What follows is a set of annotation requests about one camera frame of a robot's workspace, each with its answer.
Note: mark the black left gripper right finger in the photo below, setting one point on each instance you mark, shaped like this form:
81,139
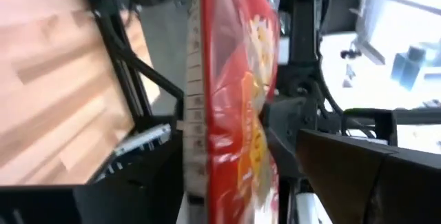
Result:
379,189

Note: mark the red popcorn bag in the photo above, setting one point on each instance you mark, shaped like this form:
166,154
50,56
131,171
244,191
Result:
224,96

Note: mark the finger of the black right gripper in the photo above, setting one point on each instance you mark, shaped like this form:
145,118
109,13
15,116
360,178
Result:
286,131

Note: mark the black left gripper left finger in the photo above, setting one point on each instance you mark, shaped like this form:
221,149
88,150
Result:
120,200

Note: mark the black metal rig frame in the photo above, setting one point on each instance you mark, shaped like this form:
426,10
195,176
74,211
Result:
125,58

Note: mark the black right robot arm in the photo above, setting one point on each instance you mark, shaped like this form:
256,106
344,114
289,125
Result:
305,27

